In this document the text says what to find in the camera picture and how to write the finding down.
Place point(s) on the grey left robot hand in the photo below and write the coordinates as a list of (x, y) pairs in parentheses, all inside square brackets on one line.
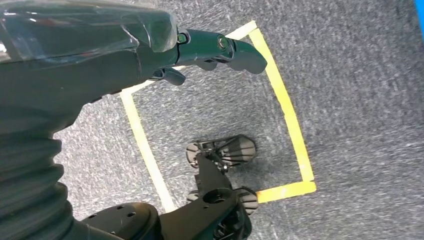
[(66, 66)]

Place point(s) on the blue metal shelf rack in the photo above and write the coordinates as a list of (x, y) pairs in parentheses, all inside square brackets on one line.
[(420, 16)]

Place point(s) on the yellow floor tape square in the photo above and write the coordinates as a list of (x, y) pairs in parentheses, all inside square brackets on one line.
[(287, 109)]

